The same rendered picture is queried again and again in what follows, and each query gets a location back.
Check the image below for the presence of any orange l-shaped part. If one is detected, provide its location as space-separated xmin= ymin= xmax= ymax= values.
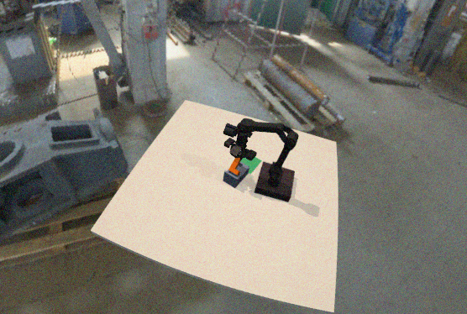
xmin=229 ymin=158 xmax=240 ymax=175

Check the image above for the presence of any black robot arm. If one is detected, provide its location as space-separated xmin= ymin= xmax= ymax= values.
xmin=223 ymin=118 xmax=299 ymax=189

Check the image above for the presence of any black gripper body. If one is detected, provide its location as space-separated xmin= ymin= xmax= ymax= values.
xmin=224 ymin=138 xmax=257 ymax=161

